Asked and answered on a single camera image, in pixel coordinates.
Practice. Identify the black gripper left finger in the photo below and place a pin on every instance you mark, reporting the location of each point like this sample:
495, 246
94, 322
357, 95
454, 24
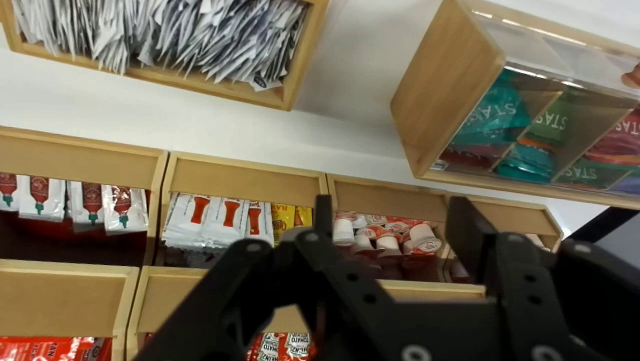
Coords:
332, 281

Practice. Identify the teal tea bag packets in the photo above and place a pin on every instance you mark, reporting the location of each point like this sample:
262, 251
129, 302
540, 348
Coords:
490, 114

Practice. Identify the red tea bag packets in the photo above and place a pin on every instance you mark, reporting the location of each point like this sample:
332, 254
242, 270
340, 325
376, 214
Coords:
621, 141

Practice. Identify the red ketchup packets pile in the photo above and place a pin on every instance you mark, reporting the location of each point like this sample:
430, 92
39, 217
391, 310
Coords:
47, 350
280, 348

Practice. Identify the green tea bag packets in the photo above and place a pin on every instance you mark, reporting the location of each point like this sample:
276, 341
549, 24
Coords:
573, 131

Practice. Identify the white sugar packets pile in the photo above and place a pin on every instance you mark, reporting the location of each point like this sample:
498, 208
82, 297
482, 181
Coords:
167, 33

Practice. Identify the small creamer cups pile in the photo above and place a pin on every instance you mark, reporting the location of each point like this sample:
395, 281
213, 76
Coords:
373, 234

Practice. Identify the bamboo tea box clear lid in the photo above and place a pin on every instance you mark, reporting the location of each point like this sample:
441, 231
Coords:
432, 88

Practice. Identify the white packets red green print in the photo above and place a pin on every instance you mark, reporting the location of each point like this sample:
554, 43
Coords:
40, 198

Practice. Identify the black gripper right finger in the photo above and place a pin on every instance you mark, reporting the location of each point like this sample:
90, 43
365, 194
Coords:
533, 302

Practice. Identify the bamboo tiered organizer rack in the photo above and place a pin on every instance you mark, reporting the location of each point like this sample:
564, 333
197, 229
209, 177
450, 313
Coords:
81, 162

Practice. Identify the small open bamboo box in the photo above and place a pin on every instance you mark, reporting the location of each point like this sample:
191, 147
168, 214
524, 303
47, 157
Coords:
302, 52

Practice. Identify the white red striped packets pile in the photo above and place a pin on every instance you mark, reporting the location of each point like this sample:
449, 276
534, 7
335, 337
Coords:
213, 221

